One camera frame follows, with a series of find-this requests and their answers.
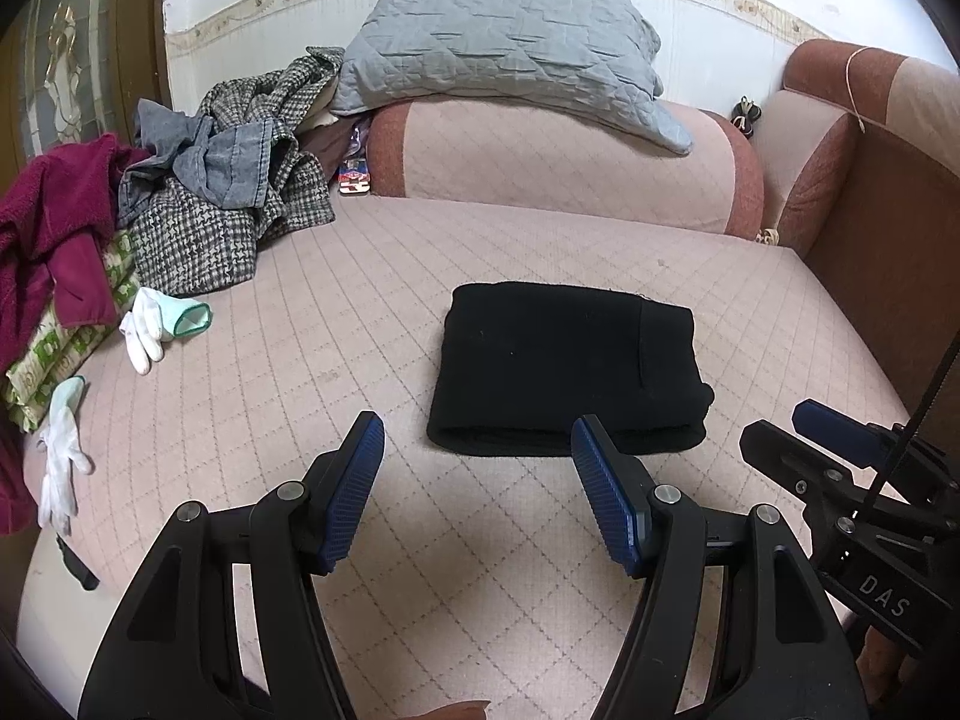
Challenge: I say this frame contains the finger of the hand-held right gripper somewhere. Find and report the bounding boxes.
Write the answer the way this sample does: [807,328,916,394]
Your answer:
[739,420,875,533]
[791,399,893,470]

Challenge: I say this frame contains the houndstooth coat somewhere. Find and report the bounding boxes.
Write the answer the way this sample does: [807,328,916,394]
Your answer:
[116,46,346,297]

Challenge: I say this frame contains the blue denim garment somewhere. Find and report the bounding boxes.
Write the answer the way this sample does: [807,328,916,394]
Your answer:
[116,97,275,222]

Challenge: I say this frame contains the long pink sofa back cushion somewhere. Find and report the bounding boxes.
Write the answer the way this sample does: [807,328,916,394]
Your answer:
[364,94,766,241]

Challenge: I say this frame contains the black cable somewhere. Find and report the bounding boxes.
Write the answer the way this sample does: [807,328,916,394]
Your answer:
[862,334,960,526]

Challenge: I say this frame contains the maroon fleece garment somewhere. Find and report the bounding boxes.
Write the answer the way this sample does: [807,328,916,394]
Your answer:
[0,133,151,537]

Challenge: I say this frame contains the red blue snack packet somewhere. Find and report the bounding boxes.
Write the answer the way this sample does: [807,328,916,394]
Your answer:
[337,157,374,196]

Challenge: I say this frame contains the small pink sofa cushion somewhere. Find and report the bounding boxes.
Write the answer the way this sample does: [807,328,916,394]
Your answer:
[750,86,860,256]

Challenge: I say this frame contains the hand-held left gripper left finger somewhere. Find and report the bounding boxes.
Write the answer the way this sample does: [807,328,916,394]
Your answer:
[75,411,387,720]

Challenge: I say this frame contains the wooden door with stained glass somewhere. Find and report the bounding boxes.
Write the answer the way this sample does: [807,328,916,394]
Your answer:
[0,0,170,173]

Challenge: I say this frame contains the black strap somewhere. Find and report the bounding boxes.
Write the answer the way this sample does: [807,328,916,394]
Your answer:
[55,535,101,592]

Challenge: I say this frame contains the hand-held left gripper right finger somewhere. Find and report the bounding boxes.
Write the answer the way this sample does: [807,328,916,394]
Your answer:
[570,414,875,720]

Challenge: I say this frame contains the pink quilted sofa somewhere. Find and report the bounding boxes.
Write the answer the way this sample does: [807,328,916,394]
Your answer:
[15,37,960,720]

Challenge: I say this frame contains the cream cord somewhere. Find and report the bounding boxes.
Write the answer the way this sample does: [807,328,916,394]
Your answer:
[844,45,886,134]

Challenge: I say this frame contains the grey quilted pillow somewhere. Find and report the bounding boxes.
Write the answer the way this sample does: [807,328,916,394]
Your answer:
[328,0,695,157]

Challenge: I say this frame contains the green white patterned cloth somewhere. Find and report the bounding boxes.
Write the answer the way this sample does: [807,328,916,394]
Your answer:
[4,229,140,432]

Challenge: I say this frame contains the small black clip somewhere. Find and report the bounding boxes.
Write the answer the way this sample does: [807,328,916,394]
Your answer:
[729,96,762,140]

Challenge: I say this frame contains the brown sofa armrest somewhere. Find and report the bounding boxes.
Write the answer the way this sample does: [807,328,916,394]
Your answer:
[780,37,960,421]

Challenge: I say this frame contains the white glove with green cuff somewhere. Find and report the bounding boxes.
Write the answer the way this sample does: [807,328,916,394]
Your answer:
[118,286,213,376]

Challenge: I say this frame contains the person's left hand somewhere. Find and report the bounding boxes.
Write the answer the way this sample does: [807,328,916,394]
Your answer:
[409,700,492,720]

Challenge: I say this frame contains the black pants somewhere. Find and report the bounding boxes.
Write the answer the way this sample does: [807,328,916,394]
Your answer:
[425,281,716,458]

